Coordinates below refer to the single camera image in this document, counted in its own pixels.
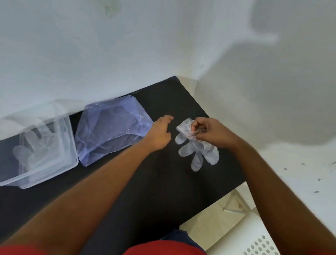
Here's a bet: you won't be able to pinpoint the person's left hand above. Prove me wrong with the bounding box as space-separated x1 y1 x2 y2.
145 115 174 153

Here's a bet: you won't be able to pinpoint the person's right hand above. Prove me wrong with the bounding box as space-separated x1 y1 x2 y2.
191 117 237 150

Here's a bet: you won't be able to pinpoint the clear plastic disposable glove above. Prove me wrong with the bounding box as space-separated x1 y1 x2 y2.
12 126 67 172
175 118 220 172

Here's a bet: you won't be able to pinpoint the person's right forearm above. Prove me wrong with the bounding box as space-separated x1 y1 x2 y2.
229 137 336 255

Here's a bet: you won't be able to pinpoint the person's left forearm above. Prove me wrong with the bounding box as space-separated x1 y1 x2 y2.
0 139 155 255

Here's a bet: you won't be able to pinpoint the blue plastic bag of gloves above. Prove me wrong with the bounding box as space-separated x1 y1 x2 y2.
75 95 154 167

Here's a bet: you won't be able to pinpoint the blue trousers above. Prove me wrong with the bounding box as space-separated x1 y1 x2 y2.
160 229 206 251

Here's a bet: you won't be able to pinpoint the red shirt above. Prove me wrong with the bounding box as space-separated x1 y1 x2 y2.
0 240 208 255

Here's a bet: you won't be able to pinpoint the white perforated chair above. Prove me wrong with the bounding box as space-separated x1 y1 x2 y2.
207 210 282 255

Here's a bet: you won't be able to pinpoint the clear plastic container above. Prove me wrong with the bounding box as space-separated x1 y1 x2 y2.
0 99 79 189

